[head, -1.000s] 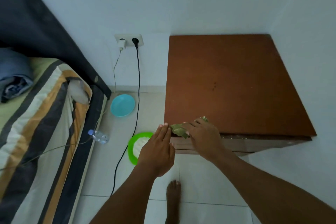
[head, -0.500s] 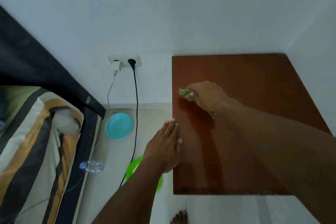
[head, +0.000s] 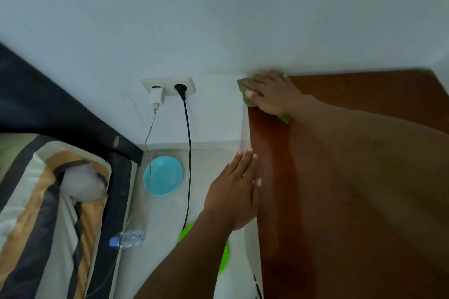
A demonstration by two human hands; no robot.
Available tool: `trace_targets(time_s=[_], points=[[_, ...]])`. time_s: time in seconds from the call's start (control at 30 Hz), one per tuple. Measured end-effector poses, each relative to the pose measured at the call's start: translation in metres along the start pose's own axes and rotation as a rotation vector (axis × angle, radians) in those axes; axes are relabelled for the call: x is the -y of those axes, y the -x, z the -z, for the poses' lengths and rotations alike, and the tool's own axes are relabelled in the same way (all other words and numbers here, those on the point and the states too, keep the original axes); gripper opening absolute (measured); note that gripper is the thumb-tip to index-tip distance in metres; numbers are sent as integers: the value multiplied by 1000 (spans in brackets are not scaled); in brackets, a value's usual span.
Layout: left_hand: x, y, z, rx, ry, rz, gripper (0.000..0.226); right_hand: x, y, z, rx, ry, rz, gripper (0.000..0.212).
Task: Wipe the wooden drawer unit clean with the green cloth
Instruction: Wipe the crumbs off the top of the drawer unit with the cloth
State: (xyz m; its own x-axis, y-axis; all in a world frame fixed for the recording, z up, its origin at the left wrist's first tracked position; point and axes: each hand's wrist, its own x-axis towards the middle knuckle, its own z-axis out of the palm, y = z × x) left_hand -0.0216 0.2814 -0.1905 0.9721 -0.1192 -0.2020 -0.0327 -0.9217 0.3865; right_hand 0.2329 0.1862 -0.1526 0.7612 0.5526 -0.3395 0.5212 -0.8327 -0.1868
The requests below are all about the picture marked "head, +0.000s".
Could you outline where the person's left hand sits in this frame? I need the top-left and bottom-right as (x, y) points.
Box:
(203, 148), (263, 231)

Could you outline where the person's right hand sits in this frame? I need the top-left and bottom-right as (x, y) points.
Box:
(244, 69), (313, 116)

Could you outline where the green striped cleaning cloth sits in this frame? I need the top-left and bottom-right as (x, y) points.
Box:
(237, 72), (292, 124)

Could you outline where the person's left forearm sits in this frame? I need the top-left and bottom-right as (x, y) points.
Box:
(133, 209), (236, 299)

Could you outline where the person's right forearm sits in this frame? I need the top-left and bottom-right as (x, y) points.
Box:
(291, 94), (449, 275)

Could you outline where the brown wooden drawer cabinet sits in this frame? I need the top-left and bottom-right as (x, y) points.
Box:
(241, 69), (449, 299)

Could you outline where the bright green plastic plate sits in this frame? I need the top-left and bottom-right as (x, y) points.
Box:
(177, 222), (231, 275)

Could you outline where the light blue plastic plate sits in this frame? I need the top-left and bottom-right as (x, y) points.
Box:
(143, 155), (184, 197)

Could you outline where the clear plastic water bottle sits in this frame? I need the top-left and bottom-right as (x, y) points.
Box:
(109, 228), (146, 250)

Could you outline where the white charger adapter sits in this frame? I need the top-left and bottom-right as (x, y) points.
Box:
(149, 86), (166, 107)

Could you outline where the striped bed sheet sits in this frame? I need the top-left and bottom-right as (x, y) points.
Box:
(0, 133), (112, 299)

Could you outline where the black power cable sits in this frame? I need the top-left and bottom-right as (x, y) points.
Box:
(174, 84), (193, 232)

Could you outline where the white wall socket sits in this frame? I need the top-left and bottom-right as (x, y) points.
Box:
(141, 77), (196, 97)

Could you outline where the thin grey charger cable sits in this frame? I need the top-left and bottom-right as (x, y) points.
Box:
(84, 105), (158, 299)

